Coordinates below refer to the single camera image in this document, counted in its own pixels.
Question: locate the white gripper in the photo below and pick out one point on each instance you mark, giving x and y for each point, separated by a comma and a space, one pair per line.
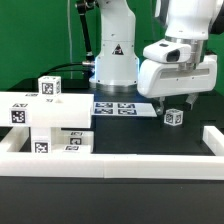
164, 73

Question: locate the white tagged cube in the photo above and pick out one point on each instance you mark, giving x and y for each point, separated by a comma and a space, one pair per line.
49, 85
173, 117

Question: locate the white chair seat block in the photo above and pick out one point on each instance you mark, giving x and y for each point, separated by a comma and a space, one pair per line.
40, 140

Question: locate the white chair back frame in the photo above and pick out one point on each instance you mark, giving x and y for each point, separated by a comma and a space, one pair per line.
33, 110

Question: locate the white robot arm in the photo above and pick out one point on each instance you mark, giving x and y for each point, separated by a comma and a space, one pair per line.
186, 22

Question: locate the white tag marker sheet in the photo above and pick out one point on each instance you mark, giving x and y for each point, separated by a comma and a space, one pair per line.
124, 109

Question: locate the white U-shaped fence frame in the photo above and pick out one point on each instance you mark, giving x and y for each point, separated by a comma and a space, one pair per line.
13, 162

